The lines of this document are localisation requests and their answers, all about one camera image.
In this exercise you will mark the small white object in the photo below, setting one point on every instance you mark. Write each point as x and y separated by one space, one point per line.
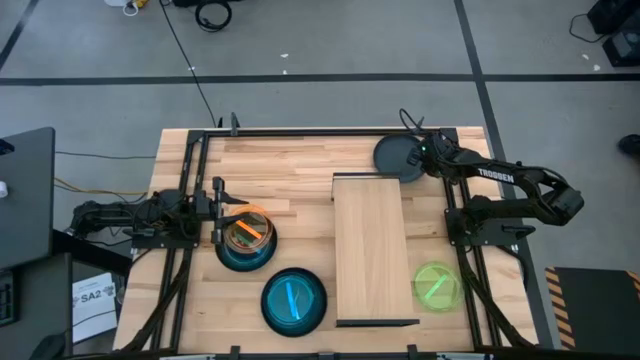
3 189

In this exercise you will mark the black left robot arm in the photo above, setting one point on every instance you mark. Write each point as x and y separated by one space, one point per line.
100 215

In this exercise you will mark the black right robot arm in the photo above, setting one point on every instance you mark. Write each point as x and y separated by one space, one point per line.
495 175

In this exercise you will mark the wooden shelf with black legs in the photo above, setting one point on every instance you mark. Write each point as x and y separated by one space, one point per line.
372 245

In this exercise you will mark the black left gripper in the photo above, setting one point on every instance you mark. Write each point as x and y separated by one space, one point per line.
218 210

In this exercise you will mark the dark blue deep plate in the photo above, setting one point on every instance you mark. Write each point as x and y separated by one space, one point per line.
240 261
320 305

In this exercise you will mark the green transparent plastic plate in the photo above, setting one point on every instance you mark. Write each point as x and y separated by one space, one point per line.
437 287

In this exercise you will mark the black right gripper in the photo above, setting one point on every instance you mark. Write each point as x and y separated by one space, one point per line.
439 152

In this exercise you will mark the black equipment case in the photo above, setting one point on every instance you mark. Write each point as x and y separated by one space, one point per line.
625 47
615 12

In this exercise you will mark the white printed paper sheet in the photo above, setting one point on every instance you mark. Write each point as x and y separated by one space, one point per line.
95 305

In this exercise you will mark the orange transparent plastic plate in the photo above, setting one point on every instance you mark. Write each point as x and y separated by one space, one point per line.
252 235

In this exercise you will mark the black round plate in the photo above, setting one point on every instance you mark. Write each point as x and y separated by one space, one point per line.
395 157

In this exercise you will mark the black aluminium table frame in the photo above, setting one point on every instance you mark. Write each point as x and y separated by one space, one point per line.
320 132

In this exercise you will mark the black mat with striped edge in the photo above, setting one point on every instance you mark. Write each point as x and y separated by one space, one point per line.
595 305

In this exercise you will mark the person's shoe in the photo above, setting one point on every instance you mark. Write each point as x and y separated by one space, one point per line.
630 144

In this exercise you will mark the black keyboard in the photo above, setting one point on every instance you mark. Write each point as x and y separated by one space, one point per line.
7 297

